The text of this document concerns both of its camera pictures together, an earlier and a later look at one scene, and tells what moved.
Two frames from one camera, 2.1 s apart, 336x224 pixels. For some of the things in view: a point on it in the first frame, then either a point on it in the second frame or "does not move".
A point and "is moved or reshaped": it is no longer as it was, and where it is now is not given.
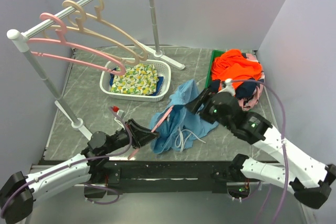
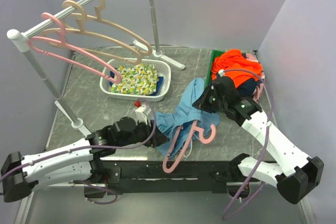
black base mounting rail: x=165 y=176 does not move
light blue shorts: x=177 y=127 is moved or reshaped
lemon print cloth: x=139 y=79 does not move
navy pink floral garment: x=248 y=93 does not move
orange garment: x=232 y=64 does not move
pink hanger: x=154 y=129 to x=205 y=140
